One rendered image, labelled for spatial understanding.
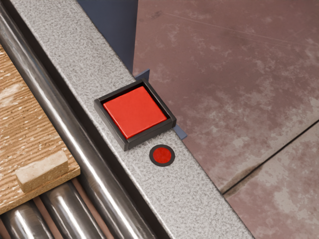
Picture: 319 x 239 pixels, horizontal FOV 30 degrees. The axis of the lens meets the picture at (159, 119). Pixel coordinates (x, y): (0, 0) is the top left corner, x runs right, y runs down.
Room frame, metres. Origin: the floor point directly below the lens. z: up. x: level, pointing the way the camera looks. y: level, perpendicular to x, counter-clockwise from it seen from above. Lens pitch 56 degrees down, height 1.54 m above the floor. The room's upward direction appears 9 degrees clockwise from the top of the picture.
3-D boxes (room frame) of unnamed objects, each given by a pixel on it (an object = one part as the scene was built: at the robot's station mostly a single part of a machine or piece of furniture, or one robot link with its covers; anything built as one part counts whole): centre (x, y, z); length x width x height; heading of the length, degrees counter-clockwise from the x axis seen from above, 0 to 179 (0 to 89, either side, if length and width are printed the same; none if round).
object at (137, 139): (0.42, 0.03, 0.92); 0.08 x 0.08 x 0.02; 40
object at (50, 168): (0.31, 0.12, 0.95); 0.06 x 0.02 x 0.03; 130
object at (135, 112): (0.42, 0.03, 0.92); 0.06 x 0.06 x 0.01; 40
